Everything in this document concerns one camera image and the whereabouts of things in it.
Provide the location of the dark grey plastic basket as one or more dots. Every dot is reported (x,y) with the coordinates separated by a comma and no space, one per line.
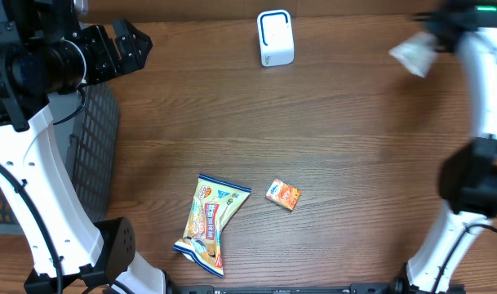
(86,140)

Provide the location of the white tube with gold cap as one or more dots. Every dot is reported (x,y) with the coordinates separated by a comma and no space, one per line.
(417,53)

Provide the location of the small orange white tissue pack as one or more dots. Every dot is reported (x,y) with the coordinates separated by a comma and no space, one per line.
(283,194)

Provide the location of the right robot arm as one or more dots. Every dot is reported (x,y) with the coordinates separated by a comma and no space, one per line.
(467,181)

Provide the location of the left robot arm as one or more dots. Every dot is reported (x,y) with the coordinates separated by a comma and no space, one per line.
(44,50)

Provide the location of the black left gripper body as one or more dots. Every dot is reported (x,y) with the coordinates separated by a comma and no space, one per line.
(102,61)

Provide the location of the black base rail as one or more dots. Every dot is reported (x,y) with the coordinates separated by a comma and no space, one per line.
(355,288)

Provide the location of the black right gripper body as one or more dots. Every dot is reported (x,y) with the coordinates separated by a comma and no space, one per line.
(432,25)

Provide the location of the yellow snack packet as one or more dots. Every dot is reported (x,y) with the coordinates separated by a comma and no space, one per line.
(214,203)

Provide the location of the white barcode scanner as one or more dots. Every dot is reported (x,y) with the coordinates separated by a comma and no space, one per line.
(275,38)

